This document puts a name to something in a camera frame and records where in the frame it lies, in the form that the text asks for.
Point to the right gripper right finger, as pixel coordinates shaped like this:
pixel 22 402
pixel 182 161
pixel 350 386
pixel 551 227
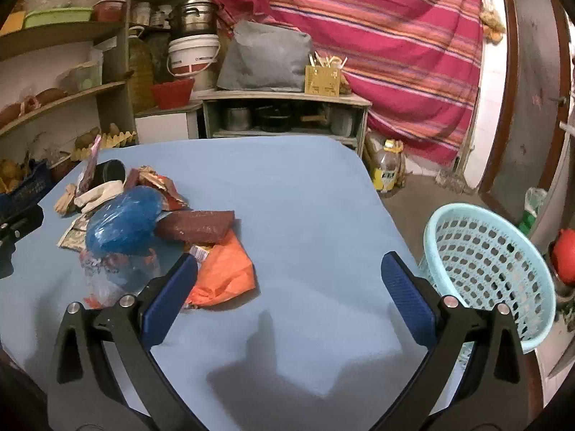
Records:
pixel 473 376

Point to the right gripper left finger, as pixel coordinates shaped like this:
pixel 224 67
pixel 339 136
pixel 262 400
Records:
pixel 83 392

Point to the pink foil wrapper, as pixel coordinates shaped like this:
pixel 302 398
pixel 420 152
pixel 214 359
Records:
pixel 85 178

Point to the blue plastic bag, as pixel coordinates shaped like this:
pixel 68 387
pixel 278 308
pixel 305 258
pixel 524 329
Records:
pixel 125 224

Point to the orange snack wrapper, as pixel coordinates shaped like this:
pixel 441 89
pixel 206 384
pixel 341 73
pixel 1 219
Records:
pixel 224 273

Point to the dark blue crate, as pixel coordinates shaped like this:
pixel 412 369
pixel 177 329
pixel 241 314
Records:
pixel 27 193

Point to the crumpled brown paper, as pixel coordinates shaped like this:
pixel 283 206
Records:
pixel 65 205

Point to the dirty printed paper bag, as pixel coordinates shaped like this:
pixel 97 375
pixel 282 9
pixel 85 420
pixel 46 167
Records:
pixel 74 238

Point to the clear plastic red-print bag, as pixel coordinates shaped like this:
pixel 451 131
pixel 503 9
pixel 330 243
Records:
pixel 114 275

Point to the black cup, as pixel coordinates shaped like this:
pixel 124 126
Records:
pixel 113 170

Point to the light blue laundry basket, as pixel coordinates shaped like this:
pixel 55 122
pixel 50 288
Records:
pixel 482 259

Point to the yellow egg tray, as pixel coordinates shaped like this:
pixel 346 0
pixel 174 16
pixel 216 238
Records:
pixel 113 139

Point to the red crumpled wrapper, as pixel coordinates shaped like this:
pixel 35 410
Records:
pixel 147 176

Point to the brown scouring pad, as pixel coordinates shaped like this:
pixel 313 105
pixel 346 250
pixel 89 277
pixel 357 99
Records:
pixel 197 227

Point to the green bin with bag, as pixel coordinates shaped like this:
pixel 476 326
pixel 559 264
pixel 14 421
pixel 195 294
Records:
pixel 534 199

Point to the white cabinet box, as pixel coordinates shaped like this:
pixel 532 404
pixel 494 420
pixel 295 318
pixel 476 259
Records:
pixel 158 126

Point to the red plastic basin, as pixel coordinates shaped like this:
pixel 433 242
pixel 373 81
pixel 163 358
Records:
pixel 173 94

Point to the green plastic tray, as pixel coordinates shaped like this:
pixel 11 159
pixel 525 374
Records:
pixel 57 16

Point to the oil bottle yellow label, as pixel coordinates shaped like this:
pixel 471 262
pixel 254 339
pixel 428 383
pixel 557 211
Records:
pixel 388 160

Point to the white plastic bucket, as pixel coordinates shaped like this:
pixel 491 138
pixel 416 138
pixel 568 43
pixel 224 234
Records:
pixel 191 55

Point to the grey low shelf cabinet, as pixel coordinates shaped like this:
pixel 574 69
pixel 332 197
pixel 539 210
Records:
pixel 230 114

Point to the steel cooking pot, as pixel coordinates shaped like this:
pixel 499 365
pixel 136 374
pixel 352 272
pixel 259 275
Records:
pixel 193 17

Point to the brown framed door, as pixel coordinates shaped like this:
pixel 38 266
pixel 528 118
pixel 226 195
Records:
pixel 528 142

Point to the grey cloth cover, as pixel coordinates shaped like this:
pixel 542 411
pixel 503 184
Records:
pixel 265 58

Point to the yellow utensil holder box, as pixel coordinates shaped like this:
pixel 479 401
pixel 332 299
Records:
pixel 324 76

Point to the red striped curtain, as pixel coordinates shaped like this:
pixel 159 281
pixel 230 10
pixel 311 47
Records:
pixel 416 61

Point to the wooden wall shelf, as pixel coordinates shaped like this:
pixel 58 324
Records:
pixel 31 61

